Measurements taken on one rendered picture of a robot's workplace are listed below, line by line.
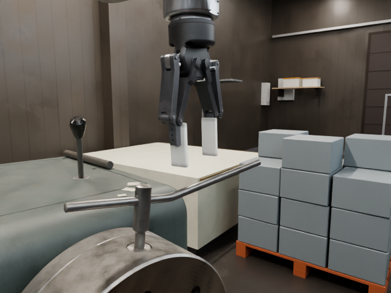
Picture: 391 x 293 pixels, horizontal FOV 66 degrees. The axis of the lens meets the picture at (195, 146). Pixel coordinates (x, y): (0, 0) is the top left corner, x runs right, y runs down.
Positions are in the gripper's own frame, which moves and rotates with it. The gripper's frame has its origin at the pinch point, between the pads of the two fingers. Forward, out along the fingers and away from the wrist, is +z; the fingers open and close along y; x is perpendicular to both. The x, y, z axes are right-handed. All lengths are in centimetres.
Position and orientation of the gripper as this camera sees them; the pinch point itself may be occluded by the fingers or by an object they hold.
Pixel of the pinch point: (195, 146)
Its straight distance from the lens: 51.5
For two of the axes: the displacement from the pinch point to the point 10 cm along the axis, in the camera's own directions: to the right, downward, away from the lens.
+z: 0.3, 9.8, 1.7
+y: 5.5, -1.6, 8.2
